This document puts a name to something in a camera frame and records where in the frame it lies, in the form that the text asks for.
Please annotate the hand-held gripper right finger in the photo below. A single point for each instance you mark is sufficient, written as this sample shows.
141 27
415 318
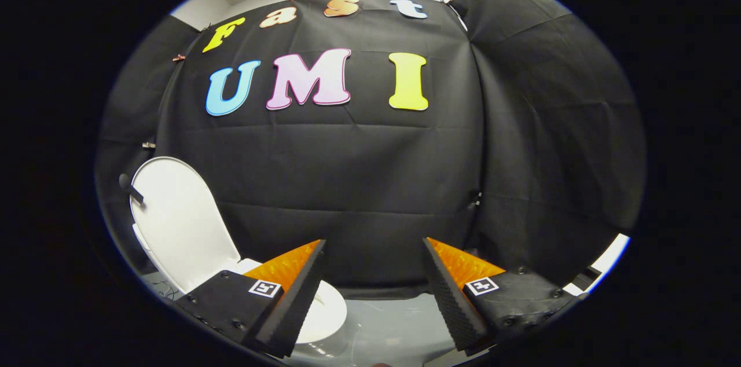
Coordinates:
447 300

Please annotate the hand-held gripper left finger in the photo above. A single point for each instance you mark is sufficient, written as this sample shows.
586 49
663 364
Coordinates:
298 306

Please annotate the white toilet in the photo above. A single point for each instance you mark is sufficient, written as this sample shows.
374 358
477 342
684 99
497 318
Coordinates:
139 238

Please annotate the black backdrop cloth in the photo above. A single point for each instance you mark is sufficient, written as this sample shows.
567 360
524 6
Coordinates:
347 170

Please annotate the white panel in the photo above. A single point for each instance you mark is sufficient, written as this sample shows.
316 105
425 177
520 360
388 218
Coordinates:
615 252

